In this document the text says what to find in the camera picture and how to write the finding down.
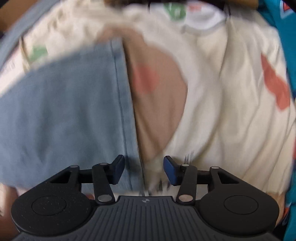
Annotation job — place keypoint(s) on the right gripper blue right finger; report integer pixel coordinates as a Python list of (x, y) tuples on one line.
[(187, 177)]

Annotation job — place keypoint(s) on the cream bear print bedsheet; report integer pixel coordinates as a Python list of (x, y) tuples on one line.
[(205, 91)]

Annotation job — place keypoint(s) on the blue denim pants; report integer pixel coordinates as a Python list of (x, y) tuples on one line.
[(76, 110)]

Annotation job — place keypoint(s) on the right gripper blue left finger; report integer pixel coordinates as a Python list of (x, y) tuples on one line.
[(102, 176)]

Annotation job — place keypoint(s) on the blue patterned blanket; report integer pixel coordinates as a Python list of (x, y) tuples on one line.
[(281, 15)]

